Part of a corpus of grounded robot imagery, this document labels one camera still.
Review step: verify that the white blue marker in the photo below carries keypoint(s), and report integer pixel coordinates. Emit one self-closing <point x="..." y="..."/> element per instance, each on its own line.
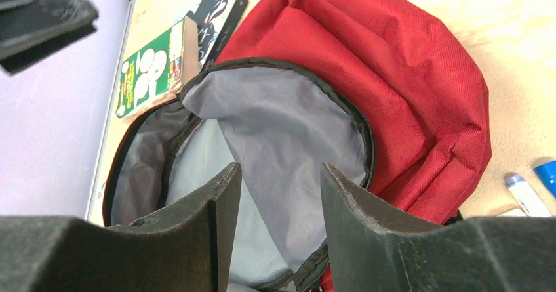
<point x="526" y="197"/>

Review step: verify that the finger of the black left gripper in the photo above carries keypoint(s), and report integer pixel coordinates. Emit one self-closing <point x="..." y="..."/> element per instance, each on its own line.
<point x="32" y="30"/>

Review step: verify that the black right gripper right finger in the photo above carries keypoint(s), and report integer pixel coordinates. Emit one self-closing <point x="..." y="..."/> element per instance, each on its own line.
<point x="374" y="246"/>

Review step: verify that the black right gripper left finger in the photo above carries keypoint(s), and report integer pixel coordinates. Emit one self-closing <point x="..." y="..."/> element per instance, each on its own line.
<point x="185" y="246"/>

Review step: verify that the floral dark cover book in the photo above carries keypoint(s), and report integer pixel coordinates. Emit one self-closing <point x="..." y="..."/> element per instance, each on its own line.
<point x="216" y="21"/>

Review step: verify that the green activity book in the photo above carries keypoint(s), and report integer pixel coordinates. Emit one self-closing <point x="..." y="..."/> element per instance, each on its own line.
<point x="158" y="69"/>

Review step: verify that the dark marker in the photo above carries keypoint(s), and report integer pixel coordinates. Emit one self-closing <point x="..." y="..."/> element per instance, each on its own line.
<point x="546" y="174"/>

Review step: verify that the red student backpack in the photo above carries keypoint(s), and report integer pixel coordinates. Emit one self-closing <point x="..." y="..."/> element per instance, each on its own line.
<point x="379" y="88"/>

